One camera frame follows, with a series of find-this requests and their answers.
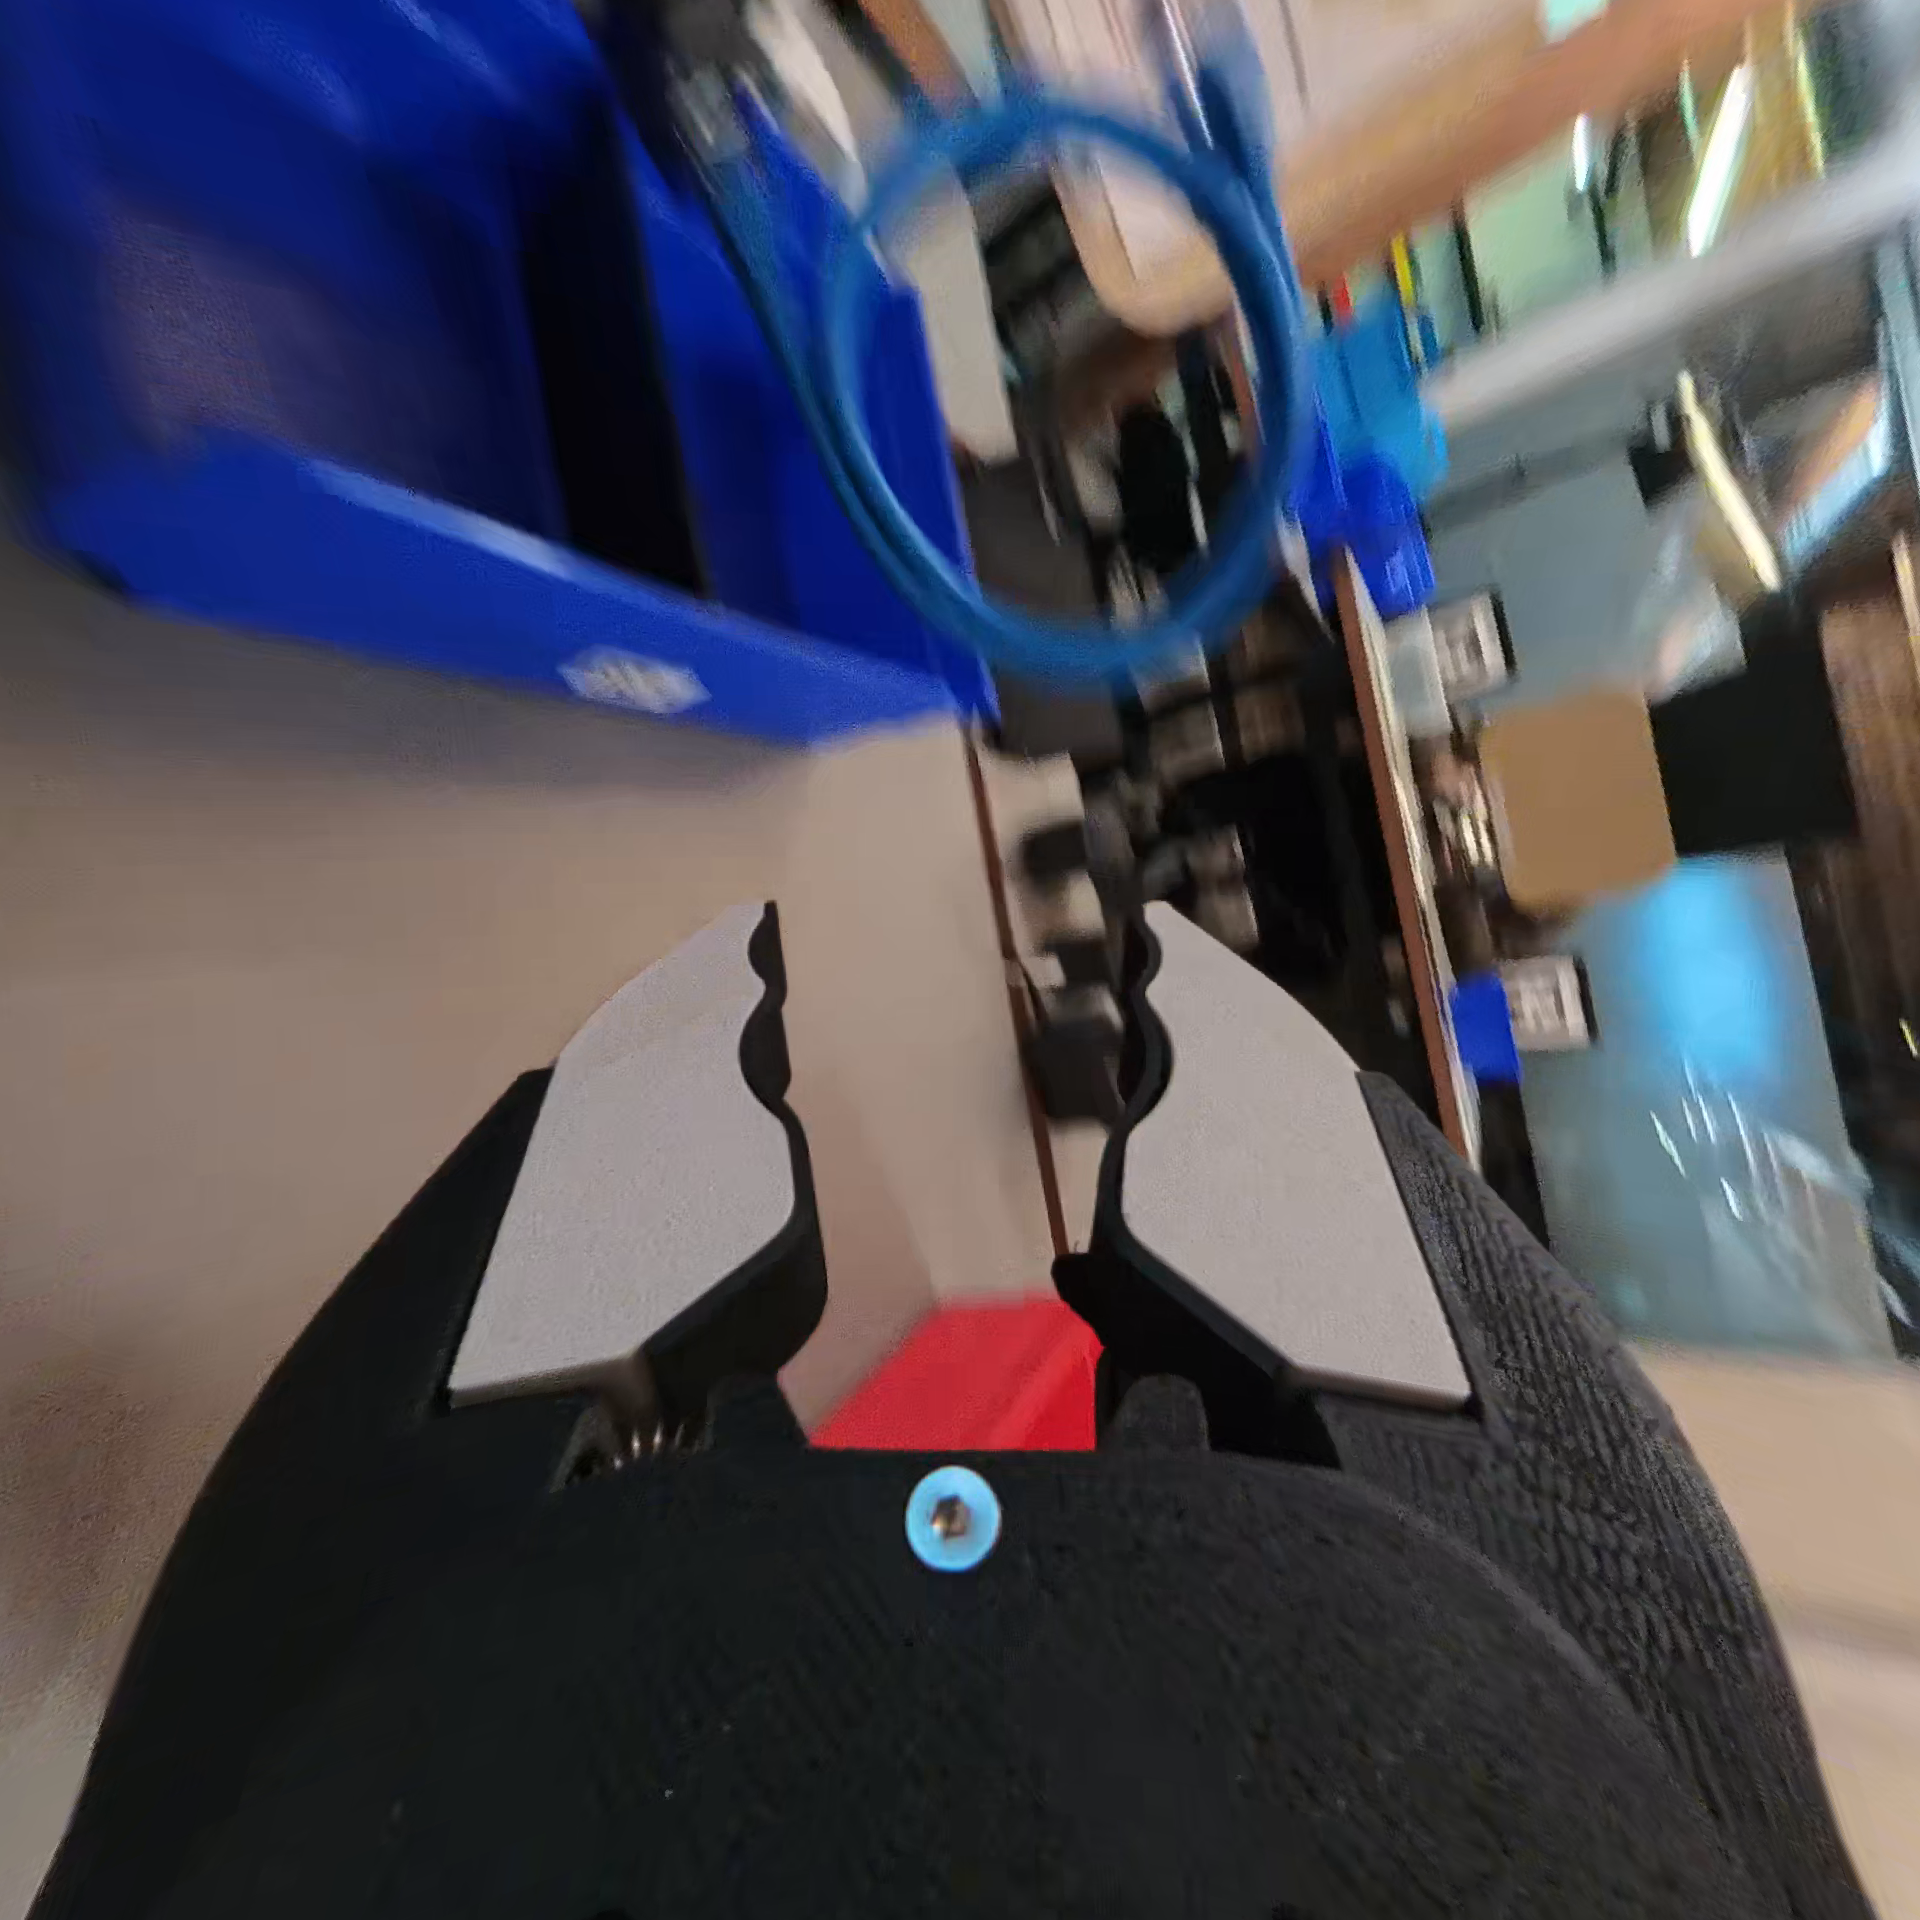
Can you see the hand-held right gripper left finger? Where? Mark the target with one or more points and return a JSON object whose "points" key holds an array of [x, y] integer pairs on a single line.
{"points": [[643, 1202]]}

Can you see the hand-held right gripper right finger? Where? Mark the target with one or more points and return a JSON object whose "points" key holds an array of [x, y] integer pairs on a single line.
{"points": [[1274, 1202]]}

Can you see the red storage bin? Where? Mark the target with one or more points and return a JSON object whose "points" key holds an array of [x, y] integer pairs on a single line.
{"points": [[958, 1381]]}

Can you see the blue storage bin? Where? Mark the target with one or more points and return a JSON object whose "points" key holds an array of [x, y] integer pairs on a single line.
{"points": [[374, 572]]}

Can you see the brown-edged work desk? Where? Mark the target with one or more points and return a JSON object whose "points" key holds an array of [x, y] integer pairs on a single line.
{"points": [[1408, 781]]}

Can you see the small blue bin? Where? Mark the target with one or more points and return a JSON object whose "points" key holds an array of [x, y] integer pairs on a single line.
{"points": [[1484, 1036], [1374, 511]]}

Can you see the printed marker tag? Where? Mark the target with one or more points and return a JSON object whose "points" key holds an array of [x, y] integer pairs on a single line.
{"points": [[1545, 1003], [1474, 644]]}

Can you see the black plastic bin divider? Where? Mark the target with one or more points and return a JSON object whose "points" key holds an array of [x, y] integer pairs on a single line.
{"points": [[616, 422]]}

